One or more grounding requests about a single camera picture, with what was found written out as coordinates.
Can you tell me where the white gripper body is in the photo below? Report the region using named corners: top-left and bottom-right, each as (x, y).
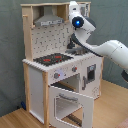
top-left (69, 1), bottom-right (81, 17)

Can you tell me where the right red stove knob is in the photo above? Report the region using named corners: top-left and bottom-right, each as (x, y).
top-left (71, 66), bottom-right (78, 73)

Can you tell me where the grey toy sink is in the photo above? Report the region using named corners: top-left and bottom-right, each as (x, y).
top-left (65, 47), bottom-right (91, 56)

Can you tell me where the black toy stovetop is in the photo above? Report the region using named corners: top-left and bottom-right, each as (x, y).
top-left (34, 53), bottom-right (70, 66)

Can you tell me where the grey range hood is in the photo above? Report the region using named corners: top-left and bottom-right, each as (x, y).
top-left (35, 6), bottom-right (64, 27)

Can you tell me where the black toy faucet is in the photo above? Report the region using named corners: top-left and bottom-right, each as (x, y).
top-left (67, 37), bottom-right (75, 49)

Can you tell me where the left red stove knob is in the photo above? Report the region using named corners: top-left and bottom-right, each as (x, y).
top-left (54, 73), bottom-right (60, 79)

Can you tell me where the red stove knob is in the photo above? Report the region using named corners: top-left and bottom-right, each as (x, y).
top-left (54, 73), bottom-right (60, 79)
top-left (71, 66), bottom-right (78, 73)

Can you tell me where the white oven door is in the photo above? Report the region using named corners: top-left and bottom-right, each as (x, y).
top-left (49, 86), bottom-right (94, 128)

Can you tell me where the white dishwasher door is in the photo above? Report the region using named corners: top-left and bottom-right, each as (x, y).
top-left (81, 60), bottom-right (102, 99)

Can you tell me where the wooden toy kitchen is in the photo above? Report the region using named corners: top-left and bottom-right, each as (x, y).
top-left (22, 3), bottom-right (103, 128)

